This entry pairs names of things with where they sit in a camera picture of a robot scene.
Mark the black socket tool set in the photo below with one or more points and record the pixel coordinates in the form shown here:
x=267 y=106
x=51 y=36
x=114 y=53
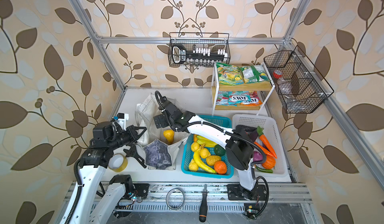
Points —
x=194 y=55

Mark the orange fruit in white basket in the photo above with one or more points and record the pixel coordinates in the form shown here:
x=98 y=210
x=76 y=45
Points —
x=270 y=163

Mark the plastic bottle red cap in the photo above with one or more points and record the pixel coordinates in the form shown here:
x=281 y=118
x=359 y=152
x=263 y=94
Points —
x=284 y=85

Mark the green avocado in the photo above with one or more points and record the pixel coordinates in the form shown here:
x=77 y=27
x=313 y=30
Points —
x=220 y=151

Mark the black wire basket right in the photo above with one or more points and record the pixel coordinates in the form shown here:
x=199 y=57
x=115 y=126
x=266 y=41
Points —
x=310 y=89

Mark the orange carrot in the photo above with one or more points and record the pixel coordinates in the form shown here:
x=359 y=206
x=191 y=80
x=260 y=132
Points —
x=266 y=147

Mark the white wooden two-tier shelf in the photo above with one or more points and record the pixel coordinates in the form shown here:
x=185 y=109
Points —
x=264 y=90

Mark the white plastic basket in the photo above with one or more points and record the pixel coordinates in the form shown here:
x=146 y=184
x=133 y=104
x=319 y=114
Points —
x=270 y=130

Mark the black wire basket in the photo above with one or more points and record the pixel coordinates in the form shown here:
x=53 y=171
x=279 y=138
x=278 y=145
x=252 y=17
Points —
x=310 y=89
x=214 y=40

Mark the green snack bag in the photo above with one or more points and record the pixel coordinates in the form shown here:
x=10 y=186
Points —
x=254 y=74
x=229 y=74

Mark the yellow tape roll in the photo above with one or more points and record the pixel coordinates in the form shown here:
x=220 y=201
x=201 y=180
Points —
x=118 y=163

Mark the orange tangerine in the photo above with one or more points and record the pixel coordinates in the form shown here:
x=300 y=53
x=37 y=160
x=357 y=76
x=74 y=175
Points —
x=220 y=167

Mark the teal plastic basket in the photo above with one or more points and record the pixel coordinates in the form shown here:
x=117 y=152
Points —
x=203 y=158

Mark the banana bunch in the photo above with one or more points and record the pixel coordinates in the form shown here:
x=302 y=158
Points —
x=204 y=141

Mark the yellow lemon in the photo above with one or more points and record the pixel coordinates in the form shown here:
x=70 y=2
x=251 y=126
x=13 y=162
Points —
x=195 y=146

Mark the black clamp tool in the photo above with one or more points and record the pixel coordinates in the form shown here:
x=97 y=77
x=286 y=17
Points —
x=137 y=157

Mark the yellow pear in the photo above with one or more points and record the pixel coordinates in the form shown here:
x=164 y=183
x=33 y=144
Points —
x=169 y=136

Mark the black orange screwdriver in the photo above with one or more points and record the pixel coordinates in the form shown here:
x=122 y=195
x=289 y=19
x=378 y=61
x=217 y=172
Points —
x=204 y=206

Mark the Fox's candy bag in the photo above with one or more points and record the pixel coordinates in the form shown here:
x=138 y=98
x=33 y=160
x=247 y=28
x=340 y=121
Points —
x=234 y=98

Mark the black wire basket centre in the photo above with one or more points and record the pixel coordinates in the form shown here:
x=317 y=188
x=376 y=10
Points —
x=214 y=40

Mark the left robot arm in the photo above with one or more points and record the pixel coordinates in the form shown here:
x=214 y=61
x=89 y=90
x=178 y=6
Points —
x=87 y=205

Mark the cream canvas grocery bag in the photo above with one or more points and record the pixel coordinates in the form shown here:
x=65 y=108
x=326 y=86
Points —
x=159 y=154

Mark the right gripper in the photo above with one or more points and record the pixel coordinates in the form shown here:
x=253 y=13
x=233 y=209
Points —
x=162 y=119

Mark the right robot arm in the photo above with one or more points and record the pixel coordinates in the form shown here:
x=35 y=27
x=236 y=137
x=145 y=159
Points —
x=239 y=147

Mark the purple onion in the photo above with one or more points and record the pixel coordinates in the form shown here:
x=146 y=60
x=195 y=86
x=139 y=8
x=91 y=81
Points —
x=257 y=156

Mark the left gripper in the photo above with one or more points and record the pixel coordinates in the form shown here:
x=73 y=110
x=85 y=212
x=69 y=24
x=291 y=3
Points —
x=131 y=131

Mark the single yellow banana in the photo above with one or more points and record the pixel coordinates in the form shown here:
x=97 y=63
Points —
x=201 y=164

